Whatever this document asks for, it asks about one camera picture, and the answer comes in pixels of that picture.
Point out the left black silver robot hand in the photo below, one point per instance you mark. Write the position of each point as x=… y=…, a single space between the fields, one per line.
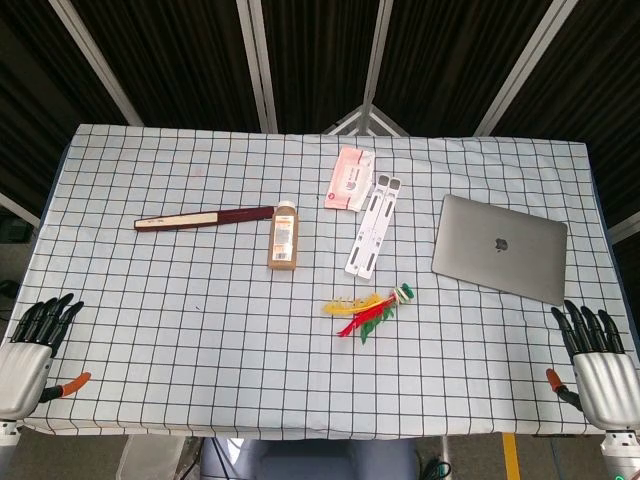
x=22 y=372

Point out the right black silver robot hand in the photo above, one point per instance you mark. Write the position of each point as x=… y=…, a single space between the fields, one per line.
x=602 y=385

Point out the colourful feather shuttlecock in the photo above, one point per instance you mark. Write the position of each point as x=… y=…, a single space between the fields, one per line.
x=372 y=312

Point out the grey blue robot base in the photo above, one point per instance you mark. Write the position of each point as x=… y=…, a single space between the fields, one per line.
x=310 y=460

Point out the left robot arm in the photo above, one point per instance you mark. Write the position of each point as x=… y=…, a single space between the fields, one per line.
x=7 y=431

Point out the white folding laptop stand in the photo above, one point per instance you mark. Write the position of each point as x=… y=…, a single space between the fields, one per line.
x=372 y=227

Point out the grey closed laptop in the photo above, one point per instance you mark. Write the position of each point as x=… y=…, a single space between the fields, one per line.
x=500 y=250

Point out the white black checked tablecloth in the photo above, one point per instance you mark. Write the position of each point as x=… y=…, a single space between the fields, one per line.
x=200 y=310

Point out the dark red folded fan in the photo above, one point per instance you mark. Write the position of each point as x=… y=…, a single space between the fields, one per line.
x=200 y=219

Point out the brown drink bottle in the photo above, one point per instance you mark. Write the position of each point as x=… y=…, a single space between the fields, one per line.
x=283 y=240

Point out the pink wet wipes pack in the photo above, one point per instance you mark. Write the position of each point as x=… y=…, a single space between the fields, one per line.
x=350 y=180

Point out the white metal frame beam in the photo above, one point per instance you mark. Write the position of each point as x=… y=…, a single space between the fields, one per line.
x=376 y=50
x=97 y=62
x=257 y=65
x=525 y=67

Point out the white triangular metal frame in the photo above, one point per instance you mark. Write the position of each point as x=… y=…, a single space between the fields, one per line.
x=367 y=116

